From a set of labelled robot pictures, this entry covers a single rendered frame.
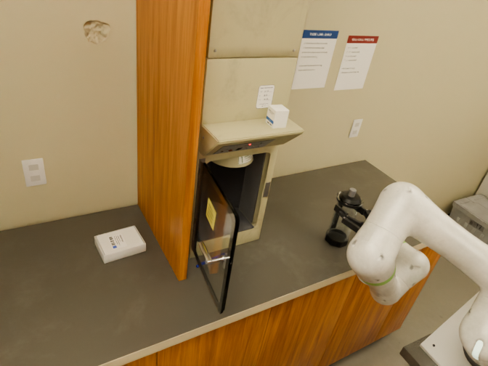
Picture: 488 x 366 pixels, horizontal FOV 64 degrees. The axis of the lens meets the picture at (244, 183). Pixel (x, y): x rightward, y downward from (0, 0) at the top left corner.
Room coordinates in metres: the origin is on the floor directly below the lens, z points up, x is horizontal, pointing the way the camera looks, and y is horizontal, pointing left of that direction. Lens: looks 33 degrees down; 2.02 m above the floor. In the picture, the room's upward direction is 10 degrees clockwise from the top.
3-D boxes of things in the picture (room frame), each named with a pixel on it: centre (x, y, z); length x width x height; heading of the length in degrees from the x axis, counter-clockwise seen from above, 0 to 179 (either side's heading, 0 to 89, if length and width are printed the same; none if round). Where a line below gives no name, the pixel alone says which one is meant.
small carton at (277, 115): (1.18, -0.07, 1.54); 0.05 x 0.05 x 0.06; 30
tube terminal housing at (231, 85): (1.29, 0.10, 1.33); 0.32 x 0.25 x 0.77; 125
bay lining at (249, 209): (1.29, 0.10, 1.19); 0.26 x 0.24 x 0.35; 125
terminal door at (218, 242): (0.95, 0.07, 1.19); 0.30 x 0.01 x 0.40; 28
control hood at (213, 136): (1.14, 0.00, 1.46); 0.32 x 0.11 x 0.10; 125
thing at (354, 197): (1.36, -0.44, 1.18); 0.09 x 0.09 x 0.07
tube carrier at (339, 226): (1.35, -0.44, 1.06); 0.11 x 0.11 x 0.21
